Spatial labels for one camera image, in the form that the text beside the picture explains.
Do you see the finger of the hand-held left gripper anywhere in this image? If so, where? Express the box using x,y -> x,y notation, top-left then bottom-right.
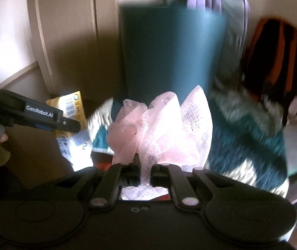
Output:
34,117 -> 82,134

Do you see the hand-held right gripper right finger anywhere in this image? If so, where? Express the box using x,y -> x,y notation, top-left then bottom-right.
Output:
151,163 -> 236,213

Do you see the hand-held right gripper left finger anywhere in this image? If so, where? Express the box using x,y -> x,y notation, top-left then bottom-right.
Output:
55,159 -> 142,210

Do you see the yellow snack packet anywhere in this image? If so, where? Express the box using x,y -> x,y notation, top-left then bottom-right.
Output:
45,91 -> 95,173

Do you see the pink mesh bag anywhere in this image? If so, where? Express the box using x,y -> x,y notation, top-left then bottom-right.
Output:
107,85 -> 214,201

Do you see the teal plastic bin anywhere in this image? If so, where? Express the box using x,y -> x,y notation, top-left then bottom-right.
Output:
118,0 -> 228,106

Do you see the teal white zigzag quilt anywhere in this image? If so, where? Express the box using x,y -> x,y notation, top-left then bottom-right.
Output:
87,83 -> 290,198

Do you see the beige panelled door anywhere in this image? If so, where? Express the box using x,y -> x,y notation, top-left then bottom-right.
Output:
26,0 -> 118,102

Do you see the black orange backpack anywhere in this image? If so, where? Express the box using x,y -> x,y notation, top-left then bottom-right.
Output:
242,18 -> 297,129

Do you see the purple grey backpack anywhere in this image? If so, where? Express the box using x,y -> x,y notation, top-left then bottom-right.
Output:
164,0 -> 250,84

